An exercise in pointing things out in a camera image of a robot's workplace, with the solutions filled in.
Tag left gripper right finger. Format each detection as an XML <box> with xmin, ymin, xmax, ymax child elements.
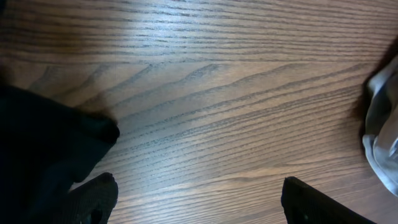
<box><xmin>281</xmin><ymin>177</ymin><xmax>374</xmax><ymax>224</ymax></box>

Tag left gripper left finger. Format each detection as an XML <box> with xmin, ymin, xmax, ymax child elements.
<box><xmin>58</xmin><ymin>172</ymin><xmax>118</xmax><ymax>224</ymax></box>

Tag beige khaki shorts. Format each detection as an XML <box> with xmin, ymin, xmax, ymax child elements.
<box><xmin>362</xmin><ymin>57</ymin><xmax>397</xmax><ymax>195</ymax></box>

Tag black t-shirt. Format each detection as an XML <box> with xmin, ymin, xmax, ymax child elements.
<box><xmin>1</xmin><ymin>85</ymin><xmax>119</xmax><ymax>223</ymax></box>

